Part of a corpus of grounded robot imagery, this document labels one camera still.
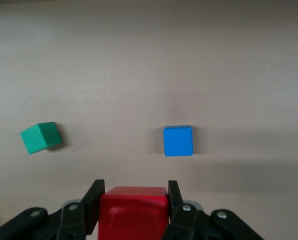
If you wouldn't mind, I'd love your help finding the blue wooden block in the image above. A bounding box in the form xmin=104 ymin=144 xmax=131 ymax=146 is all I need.
xmin=163 ymin=124 xmax=194 ymax=157

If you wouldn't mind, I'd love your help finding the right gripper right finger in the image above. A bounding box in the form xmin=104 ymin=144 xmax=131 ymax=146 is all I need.
xmin=161 ymin=179 xmax=264 ymax=240

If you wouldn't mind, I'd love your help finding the green wooden block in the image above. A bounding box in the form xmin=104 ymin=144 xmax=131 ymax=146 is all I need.
xmin=20 ymin=121 xmax=63 ymax=155

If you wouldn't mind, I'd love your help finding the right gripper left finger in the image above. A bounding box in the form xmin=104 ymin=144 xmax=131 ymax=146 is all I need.
xmin=0 ymin=179 xmax=106 ymax=240

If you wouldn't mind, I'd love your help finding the red wooden block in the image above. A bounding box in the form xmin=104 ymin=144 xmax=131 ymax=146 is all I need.
xmin=96 ymin=186 xmax=170 ymax=240

